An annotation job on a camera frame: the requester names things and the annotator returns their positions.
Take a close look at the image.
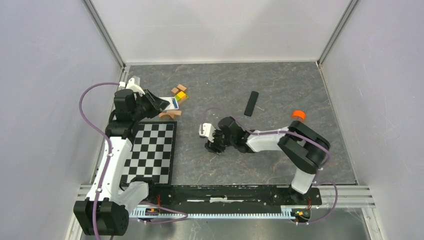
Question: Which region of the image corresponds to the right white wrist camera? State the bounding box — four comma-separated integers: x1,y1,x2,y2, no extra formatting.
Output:
198,123,216,142

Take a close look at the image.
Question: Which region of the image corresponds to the black remote control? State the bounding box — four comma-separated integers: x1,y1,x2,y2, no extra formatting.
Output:
243,91,259,117

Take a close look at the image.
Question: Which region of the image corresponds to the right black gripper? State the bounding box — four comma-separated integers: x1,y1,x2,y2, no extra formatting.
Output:
205,128,236,156

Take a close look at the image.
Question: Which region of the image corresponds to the orange tape roll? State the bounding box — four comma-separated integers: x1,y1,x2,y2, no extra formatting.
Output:
291,110,306,122

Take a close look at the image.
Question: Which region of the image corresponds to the black white checkerboard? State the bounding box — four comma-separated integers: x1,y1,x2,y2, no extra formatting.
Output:
119,121,177,186

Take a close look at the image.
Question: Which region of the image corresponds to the green yellow block stack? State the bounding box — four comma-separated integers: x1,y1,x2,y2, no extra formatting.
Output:
175,91,189,104

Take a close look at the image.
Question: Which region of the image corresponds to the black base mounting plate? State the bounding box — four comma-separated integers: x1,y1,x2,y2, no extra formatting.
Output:
145,185,323,214

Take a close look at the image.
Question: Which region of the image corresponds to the aluminium slotted cable duct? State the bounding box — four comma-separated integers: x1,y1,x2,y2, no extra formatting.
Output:
129,205,295,220

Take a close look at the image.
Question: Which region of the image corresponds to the blue battery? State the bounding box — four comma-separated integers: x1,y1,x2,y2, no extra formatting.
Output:
172,98,179,110

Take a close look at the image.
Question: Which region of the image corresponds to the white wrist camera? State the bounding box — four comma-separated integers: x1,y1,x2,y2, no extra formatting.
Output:
198,123,216,142
117,76,146,96

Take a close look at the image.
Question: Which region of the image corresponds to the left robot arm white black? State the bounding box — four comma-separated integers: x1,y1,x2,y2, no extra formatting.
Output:
73,88,179,240

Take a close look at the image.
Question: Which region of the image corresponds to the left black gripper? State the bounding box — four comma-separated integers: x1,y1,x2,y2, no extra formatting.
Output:
131,88,170,122

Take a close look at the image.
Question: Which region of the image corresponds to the tan wooden block pair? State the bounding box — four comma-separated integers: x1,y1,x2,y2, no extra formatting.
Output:
171,84,187,95

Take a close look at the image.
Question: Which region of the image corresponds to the tan wooden arch block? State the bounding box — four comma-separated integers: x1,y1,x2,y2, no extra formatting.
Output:
159,112,176,120

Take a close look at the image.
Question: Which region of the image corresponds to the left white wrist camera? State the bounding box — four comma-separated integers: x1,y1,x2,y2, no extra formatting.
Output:
117,76,146,96

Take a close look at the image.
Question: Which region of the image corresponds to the white remote control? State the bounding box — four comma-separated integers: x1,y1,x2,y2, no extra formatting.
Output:
159,96,180,112

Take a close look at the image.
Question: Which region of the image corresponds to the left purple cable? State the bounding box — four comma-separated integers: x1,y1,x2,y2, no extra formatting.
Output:
78,82,121,240

